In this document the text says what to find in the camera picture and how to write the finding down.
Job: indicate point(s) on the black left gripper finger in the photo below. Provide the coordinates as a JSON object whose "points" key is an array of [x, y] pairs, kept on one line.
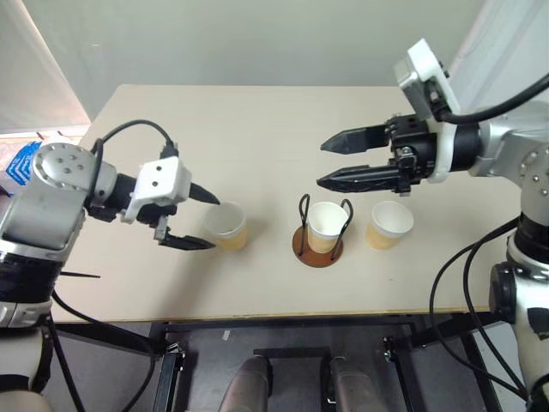
{"points": [[188, 243], [202, 194]]}

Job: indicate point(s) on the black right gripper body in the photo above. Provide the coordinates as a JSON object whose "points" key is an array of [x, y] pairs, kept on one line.
{"points": [[418, 150]]}

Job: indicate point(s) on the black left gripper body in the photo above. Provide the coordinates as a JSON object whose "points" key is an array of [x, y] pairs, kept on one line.
{"points": [[161, 211]]}

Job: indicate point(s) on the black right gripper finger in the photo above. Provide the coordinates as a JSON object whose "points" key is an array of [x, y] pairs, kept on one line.
{"points": [[356, 141], [360, 178]]}

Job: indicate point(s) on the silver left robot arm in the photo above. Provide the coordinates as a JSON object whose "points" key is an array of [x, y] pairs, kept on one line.
{"points": [[43, 206]]}

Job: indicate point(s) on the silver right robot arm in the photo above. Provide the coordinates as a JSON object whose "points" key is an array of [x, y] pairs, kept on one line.
{"points": [[502, 146]]}

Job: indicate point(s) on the white and tan paper cup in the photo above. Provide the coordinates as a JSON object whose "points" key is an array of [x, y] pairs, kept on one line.
{"points": [[231, 238], [326, 223], [386, 236]]}

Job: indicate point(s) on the small white paper scrap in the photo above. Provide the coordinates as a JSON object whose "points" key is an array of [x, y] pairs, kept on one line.
{"points": [[224, 335]]}

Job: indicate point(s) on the thin black pointed strip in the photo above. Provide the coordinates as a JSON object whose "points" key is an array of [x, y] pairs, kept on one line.
{"points": [[81, 274]]}

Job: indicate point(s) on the blue and white package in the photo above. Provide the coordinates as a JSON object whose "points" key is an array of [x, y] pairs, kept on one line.
{"points": [[21, 165]]}

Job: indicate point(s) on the dark grey rounded shape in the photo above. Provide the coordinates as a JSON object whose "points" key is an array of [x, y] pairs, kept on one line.
{"points": [[356, 386], [246, 386]]}

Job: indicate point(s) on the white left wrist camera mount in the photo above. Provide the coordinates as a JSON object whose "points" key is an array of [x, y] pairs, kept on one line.
{"points": [[161, 180]]}

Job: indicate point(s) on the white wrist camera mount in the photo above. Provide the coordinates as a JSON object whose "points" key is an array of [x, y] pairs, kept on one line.
{"points": [[422, 60], [161, 180]]}

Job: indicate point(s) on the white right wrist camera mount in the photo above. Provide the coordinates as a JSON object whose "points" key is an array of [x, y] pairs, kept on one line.
{"points": [[422, 60]]}

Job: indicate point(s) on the black metal table frame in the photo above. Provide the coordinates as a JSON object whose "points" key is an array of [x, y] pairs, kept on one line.
{"points": [[291, 324]]}

